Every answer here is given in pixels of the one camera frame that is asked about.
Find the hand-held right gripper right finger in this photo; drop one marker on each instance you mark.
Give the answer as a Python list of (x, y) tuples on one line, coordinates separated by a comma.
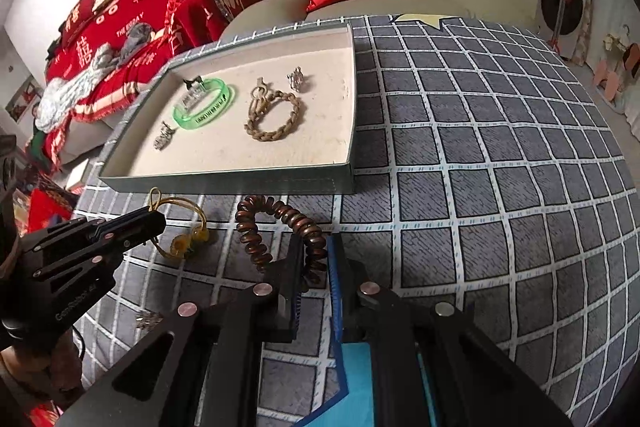
[(335, 279)]

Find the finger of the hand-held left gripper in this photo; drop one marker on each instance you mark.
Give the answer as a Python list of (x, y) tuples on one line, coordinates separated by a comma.
[(100, 242)]

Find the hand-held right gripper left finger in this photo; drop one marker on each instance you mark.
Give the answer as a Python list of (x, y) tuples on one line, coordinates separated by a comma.
[(280, 279)]

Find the long silver hair clip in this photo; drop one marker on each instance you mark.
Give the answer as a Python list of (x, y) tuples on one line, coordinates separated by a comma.
[(162, 138)]

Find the grey tray with beige lining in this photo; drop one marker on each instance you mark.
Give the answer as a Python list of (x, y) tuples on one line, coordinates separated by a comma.
[(300, 137)]

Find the green translucent bangle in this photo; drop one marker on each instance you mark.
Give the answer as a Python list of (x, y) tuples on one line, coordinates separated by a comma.
[(220, 109)]

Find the small black clasp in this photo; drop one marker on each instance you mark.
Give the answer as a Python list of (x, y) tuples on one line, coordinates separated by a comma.
[(192, 82)]

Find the small silver charm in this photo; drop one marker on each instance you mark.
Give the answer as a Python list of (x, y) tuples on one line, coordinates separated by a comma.
[(296, 79)]

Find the person's left forearm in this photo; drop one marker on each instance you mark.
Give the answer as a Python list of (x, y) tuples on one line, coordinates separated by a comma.
[(30, 374)]

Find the red gift bag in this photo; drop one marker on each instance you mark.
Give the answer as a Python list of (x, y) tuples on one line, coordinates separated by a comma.
[(47, 212)]

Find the small silver ornament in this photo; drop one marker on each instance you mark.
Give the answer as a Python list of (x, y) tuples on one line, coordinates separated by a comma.
[(148, 320)]

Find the blue paper star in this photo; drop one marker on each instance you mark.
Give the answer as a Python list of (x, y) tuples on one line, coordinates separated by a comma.
[(357, 382)]

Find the green cloth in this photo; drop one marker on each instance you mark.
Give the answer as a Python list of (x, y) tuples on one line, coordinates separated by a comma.
[(40, 132)]

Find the white knitted blanket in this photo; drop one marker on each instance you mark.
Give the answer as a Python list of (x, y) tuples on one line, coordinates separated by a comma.
[(65, 99)]

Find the light grey garment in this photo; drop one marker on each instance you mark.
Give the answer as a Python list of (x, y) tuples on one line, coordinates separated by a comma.
[(102, 58)]

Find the dark grey garment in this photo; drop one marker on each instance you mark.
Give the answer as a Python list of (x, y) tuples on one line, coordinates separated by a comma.
[(134, 42)]

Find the red lettered pillow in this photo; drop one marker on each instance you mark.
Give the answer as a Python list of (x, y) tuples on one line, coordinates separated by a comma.
[(82, 9)]

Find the red fringed cushion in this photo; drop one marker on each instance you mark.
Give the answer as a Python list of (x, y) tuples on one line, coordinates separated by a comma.
[(177, 7)]

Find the yellow paper star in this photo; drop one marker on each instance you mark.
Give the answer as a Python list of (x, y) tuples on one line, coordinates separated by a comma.
[(420, 21)]

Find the slipper rack with slippers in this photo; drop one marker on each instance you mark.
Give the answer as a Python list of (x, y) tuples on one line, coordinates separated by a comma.
[(617, 67)]

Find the red mop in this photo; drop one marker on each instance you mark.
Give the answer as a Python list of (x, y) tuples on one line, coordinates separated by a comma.
[(562, 7)]

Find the floral folded board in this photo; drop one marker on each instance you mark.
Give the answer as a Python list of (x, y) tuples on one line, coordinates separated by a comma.
[(586, 7)]

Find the standing red photo frame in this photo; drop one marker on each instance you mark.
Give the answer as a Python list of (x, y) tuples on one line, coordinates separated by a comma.
[(22, 99)]

